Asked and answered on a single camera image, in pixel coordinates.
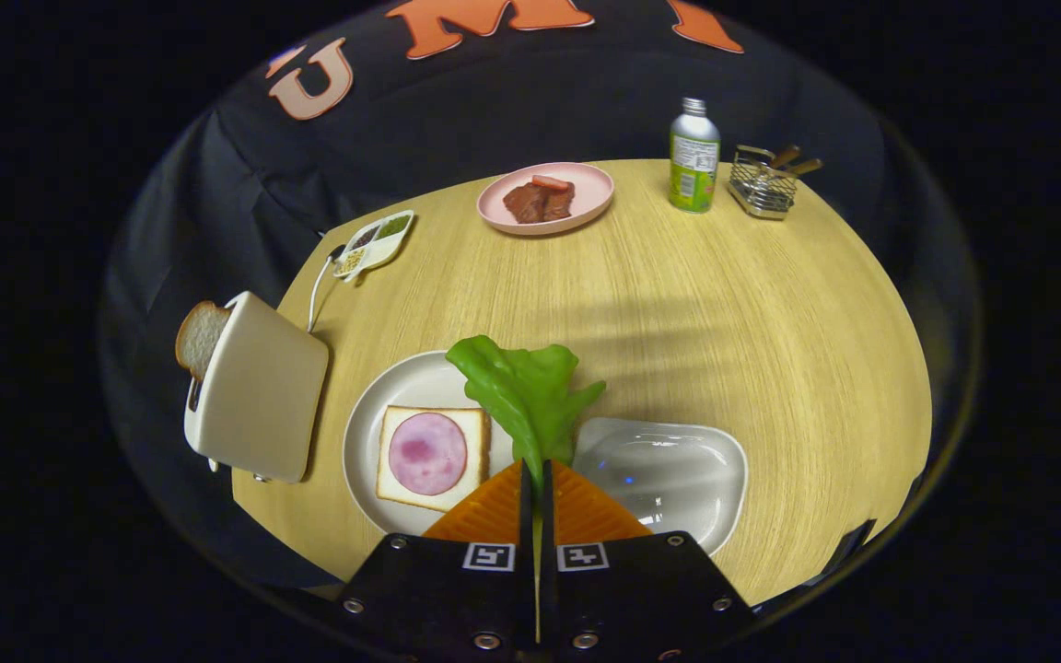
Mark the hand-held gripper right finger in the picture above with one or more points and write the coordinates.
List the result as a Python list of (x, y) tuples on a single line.
[(632, 599)]

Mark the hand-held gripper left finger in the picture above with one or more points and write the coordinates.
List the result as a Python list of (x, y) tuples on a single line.
[(438, 599)]

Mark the green lettuce leaf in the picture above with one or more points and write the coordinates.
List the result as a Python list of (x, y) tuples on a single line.
[(521, 396)]

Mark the toasted bread slice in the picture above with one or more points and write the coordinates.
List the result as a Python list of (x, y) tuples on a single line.
[(201, 339)]

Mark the white rounded dish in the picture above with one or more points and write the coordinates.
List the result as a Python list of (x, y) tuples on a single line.
[(669, 479)]

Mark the square white bread slice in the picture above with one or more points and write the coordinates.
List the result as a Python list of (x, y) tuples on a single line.
[(479, 460)]

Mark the pink ham slice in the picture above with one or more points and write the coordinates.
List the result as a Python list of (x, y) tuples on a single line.
[(427, 453)]

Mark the white round plate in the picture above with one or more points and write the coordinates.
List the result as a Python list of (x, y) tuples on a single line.
[(374, 387)]

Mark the cream white toaster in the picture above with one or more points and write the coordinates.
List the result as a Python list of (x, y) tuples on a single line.
[(263, 387)]

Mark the white sectioned spice tray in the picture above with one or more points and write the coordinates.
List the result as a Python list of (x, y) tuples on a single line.
[(374, 244)]

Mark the brown meat piece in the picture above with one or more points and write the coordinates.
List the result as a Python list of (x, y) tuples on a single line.
[(560, 203), (525, 203)]

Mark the pink round plate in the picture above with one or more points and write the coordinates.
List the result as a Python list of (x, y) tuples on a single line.
[(590, 189)]

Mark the red sausage piece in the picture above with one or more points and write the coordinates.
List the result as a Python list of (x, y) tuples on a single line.
[(551, 181)]

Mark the green label metal bottle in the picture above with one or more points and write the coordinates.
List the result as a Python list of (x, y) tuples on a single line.
[(694, 166)]

